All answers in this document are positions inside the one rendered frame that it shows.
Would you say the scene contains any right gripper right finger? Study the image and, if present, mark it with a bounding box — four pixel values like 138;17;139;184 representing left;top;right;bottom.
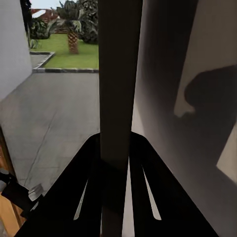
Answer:
129;132;219;237

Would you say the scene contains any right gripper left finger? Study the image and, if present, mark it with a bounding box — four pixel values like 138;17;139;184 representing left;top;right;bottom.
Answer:
14;133;103;237

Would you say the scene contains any poster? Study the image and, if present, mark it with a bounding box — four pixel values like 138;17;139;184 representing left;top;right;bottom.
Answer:
98;0;143;237

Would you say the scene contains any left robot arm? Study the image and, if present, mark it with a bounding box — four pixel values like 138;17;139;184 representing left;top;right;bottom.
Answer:
0;167;44;219

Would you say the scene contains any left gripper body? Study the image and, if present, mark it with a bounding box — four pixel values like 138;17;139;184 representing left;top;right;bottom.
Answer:
11;185;42;218

